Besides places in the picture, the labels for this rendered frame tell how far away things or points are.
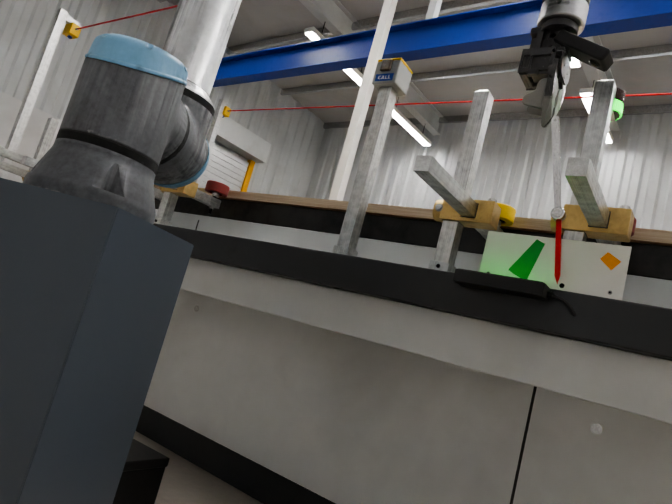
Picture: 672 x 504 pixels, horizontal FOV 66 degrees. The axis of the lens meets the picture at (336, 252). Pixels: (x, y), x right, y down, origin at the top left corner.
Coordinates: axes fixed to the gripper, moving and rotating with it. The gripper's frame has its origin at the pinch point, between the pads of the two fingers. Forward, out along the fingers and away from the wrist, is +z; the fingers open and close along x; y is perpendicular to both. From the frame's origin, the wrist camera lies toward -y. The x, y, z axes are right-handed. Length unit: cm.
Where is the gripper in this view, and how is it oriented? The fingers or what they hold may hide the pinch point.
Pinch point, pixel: (549, 120)
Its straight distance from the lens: 111.8
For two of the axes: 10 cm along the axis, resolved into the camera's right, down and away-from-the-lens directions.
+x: -5.4, -2.7, -8.0
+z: -2.7, 9.5, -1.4
